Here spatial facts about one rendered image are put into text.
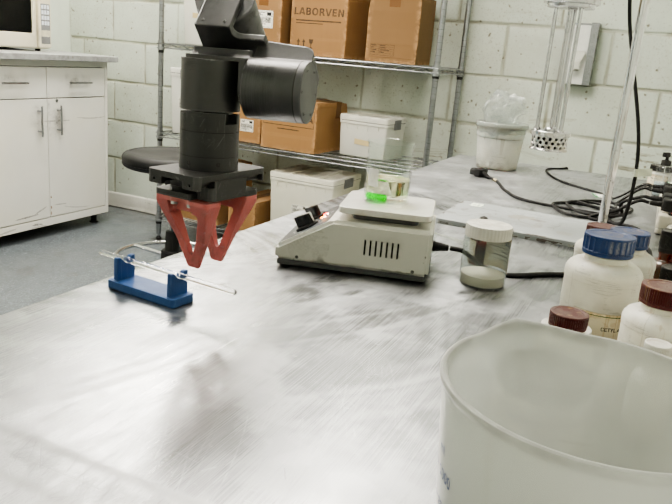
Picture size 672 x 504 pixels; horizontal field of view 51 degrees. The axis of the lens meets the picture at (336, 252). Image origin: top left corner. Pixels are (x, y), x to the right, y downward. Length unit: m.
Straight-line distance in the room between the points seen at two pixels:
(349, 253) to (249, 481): 0.46
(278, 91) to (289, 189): 2.70
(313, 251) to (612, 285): 0.38
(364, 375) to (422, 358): 0.07
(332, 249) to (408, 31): 2.29
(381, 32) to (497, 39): 0.55
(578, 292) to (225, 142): 0.36
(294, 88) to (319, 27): 2.65
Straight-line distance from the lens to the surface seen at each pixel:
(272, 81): 0.65
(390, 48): 3.14
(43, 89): 3.72
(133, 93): 4.34
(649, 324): 0.64
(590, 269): 0.70
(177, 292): 0.77
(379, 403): 0.59
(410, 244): 0.88
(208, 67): 0.67
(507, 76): 3.37
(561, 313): 0.61
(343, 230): 0.89
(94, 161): 4.00
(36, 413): 0.58
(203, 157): 0.68
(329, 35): 3.26
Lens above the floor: 1.03
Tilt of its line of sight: 16 degrees down
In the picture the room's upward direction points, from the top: 5 degrees clockwise
